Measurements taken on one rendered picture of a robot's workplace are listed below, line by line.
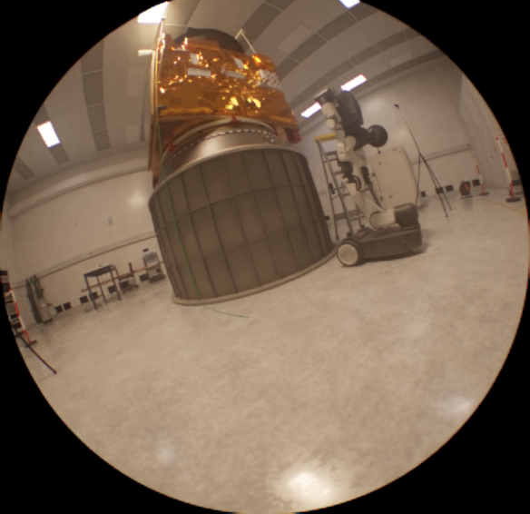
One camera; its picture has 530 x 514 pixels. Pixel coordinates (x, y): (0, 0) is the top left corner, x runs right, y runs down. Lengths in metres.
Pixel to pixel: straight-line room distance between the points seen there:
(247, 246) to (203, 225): 0.40
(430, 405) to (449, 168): 8.33
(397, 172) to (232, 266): 4.01
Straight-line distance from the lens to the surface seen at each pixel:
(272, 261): 1.48
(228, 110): 2.25
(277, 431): 0.50
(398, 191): 4.54
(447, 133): 8.81
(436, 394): 0.52
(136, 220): 7.12
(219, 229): 1.46
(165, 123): 2.00
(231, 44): 4.24
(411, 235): 1.38
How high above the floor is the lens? 0.43
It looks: 5 degrees down
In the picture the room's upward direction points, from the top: 17 degrees counter-clockwise
